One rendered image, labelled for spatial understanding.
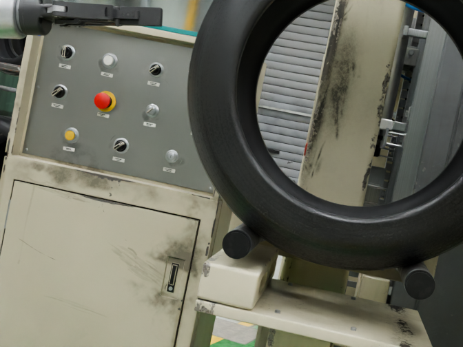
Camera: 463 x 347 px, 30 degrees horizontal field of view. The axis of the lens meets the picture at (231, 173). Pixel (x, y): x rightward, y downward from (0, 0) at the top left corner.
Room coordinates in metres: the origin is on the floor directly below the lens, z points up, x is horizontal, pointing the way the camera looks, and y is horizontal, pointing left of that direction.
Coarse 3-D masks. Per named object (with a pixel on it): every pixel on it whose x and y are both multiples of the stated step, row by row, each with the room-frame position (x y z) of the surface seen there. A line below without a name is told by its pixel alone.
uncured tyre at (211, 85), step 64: (256, 0) 1.31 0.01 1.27; (320, 0) 1.57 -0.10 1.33; (448, 0) 1.54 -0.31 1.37; (192, 64) 1.36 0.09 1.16; (256, 64) 1.58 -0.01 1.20; (192, 128) 1.36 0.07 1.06; (256, 128) 1.58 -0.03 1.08; (256, 192) 1.31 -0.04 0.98; (448, 192) 1.27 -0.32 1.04; (320, 256) 1.32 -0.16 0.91; (384, 256) 1.30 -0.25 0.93
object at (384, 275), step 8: (232, 216) 1.66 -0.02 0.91; (232, 224) 1.66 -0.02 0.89; (264, 240) 1.64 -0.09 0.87; (288, 256) 1.64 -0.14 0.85; (432, 264) 1.61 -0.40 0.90; (360, 272) 1.62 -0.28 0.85; (368, 272) 1.62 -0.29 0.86; (376, 272) 1.62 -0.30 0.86; (384, 272) 1.62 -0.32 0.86; (392, 272) 1.62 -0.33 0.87; (432, 272) 1.61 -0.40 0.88; (400, 280) 1.61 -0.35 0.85
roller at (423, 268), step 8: (416, 264) 1.33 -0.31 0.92; (424, 264) 1.38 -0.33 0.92; (400, 272) 1.38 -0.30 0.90; (408, 272) 1.29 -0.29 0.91; (416, 272) 1.28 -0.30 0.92; (424, 272) 1.27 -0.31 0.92; (408, 280) 1.27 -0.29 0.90; (416, 280) 1.27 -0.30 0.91; (424, 280) 1.27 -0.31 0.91; (432, 280) 1.27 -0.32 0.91; (408, 288) 1.27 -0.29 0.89; (416, 288) 1.27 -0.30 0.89; (424, 288) 1.27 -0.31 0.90; (432, 288) 1.27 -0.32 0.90; (416, 296) 1.27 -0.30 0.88; (424, 296) 1.27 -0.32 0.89
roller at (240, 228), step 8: (240, 224) 1.42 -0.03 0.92; (232, 232) 1.31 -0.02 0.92; (240, 232) 1.31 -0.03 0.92; (248, 232) 1.33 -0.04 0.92; (224, 240) 1.31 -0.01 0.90; (232, 240) 1.31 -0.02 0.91; (240, 240) 1.31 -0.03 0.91; (248, 240) 1.31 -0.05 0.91; (256, 240) 1.38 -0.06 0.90; (224, 248) 1.31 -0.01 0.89; (232, 248) 1.31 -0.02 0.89; (240, 248) 1.31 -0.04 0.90; (248, 248) 1.31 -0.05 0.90; (232, 256) 1.31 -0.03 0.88; (240, 256) 1.31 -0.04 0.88
